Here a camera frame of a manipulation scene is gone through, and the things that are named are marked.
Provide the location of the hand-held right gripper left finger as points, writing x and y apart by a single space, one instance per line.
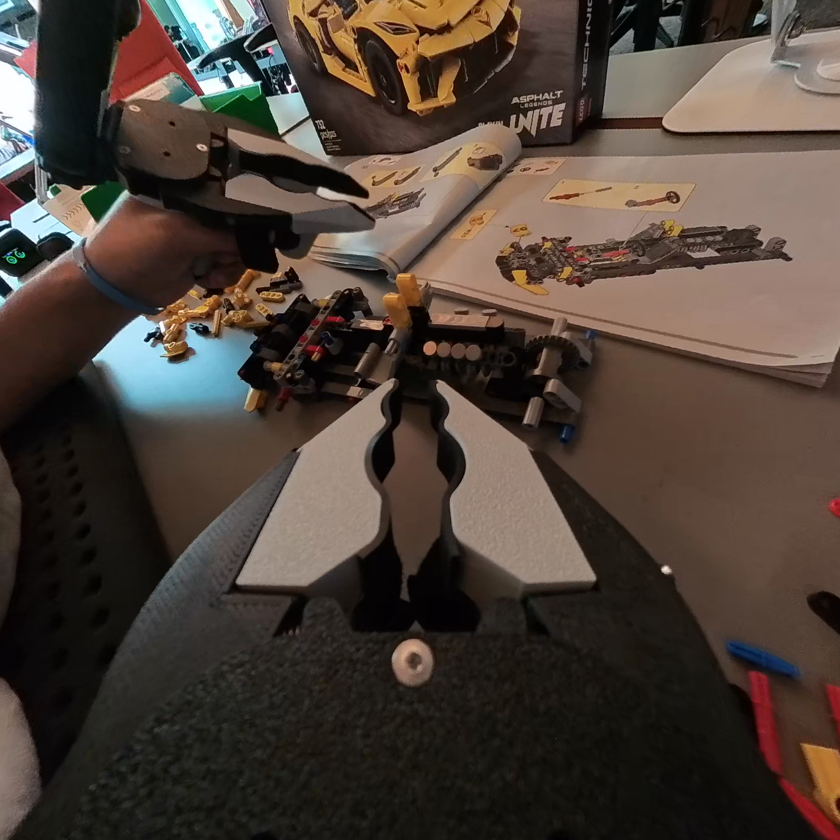
308 512

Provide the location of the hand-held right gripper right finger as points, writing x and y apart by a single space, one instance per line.
518 518

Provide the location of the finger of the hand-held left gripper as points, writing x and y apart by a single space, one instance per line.
275 180
334 216

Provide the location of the pile of yellow black lego pieces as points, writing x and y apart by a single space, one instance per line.
223 315

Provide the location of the person's left forearm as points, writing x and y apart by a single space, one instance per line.
59 341

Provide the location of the yellow car lego box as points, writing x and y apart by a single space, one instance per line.
420 72

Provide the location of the lego car chassis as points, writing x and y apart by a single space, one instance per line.
459 354

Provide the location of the lego instruction booklet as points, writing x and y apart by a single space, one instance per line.
656 275

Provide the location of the pile of red blue lego pins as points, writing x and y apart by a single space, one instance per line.
764 715

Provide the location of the person's left hand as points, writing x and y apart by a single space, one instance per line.
151 256

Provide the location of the green plastic bin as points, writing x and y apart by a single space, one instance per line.
236 108

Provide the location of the red tote bag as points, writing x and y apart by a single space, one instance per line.
161 56

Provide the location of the black mesh office chair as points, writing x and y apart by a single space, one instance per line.
243 52

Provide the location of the blue wristband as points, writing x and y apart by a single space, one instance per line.
98 283

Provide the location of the black device with green display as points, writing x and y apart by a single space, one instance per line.
10 256

